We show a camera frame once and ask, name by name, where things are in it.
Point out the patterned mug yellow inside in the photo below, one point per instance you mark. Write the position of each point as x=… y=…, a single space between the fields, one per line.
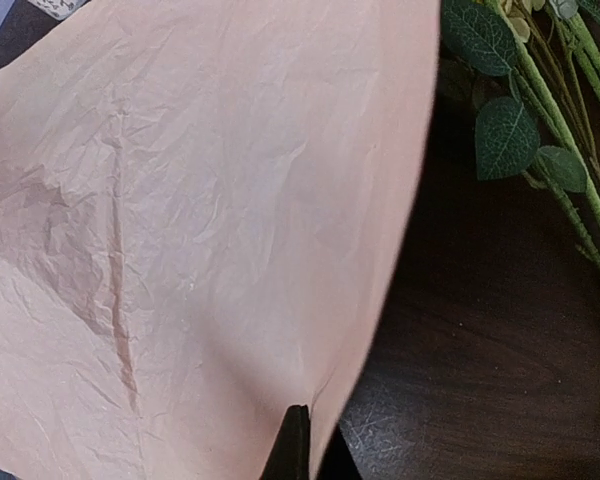
x=58 y=9

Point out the wrapping paper sheet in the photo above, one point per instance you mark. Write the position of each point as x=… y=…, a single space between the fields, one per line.
x=201 y=208

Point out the pale yellow flower stem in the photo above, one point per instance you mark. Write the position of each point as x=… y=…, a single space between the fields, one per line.
x=545 y=54

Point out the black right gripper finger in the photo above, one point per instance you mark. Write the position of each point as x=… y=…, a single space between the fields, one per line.
x=289 y=455

